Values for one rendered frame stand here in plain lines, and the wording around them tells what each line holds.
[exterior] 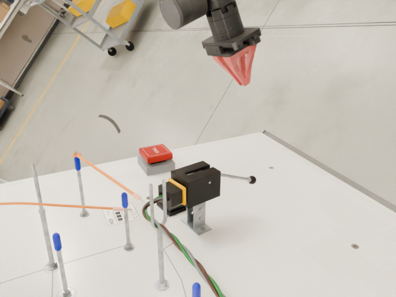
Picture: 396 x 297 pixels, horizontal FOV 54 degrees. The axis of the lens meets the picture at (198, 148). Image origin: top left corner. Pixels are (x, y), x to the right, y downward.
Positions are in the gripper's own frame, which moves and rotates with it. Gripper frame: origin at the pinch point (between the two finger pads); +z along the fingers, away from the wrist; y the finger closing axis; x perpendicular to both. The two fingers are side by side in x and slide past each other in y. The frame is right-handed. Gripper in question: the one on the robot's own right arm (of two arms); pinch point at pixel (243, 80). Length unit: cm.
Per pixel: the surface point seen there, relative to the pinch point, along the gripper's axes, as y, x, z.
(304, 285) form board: 31.8, -22.8, 12.1
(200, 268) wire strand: 32.4, -33.5, -1.6
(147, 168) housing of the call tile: -2.4, -24.1, 5.4
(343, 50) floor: -77, 120, 53
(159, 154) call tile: -2.7, -20.7, 4.6
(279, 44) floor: -127, 123, 52
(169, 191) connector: 16.8, -28.1, -0.2
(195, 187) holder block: 17.8, -24.9, 1.1
